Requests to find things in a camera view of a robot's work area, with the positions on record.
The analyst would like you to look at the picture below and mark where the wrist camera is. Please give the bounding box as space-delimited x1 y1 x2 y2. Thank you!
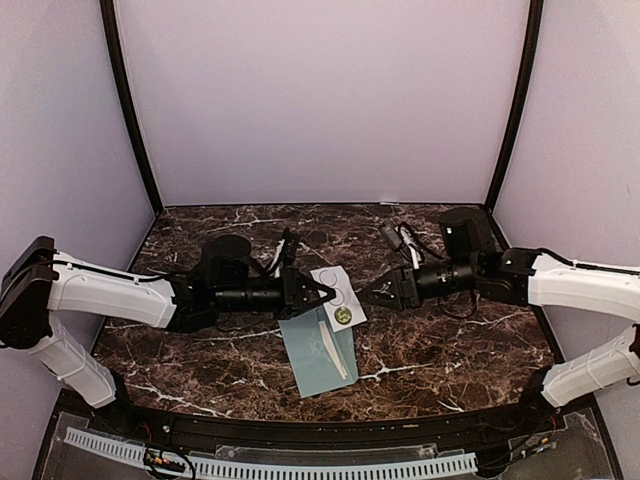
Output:
269 228 300 278
379 221 425 269

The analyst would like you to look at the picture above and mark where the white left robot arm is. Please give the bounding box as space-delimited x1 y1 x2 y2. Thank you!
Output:
1 231 336 436

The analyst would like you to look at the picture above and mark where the black corner post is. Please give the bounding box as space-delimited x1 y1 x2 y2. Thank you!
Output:
99 0 164 216
483 0 544 216

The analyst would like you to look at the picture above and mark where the white letter sheet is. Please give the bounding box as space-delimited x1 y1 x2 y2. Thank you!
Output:
318 321 348 380

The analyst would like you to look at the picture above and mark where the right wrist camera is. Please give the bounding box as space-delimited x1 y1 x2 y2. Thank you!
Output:
379 221 425 269

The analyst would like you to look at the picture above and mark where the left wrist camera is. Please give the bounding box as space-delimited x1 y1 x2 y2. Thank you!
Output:
269 228 300 278

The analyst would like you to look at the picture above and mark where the light blue paper envelope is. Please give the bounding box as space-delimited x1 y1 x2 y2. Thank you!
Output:
279 307 359 398

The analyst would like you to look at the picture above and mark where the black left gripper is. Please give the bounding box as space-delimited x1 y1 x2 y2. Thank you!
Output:
214 267 336 320

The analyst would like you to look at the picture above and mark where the black front rail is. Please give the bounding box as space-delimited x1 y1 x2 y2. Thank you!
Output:
92 396 600 451

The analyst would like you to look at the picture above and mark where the white sticker seal sheet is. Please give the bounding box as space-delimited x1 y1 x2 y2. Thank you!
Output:
311 266 367 332

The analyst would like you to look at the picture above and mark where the round green gold seal sticker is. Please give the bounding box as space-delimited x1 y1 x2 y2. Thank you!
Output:
334 306 353 325

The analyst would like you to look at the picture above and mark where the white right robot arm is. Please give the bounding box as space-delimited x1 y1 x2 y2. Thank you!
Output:
360 207 639 434

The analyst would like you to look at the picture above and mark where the black right corner post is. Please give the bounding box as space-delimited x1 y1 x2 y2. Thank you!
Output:
483 0 544 216

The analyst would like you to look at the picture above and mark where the black left corner post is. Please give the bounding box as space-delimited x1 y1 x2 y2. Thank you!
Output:
99 0 164 216

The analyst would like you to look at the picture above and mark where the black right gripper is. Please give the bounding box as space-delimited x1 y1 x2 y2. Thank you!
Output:
357 255 480 312

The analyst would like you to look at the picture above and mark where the white slotted cable duct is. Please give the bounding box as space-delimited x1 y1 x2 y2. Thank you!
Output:
64 427 478 479

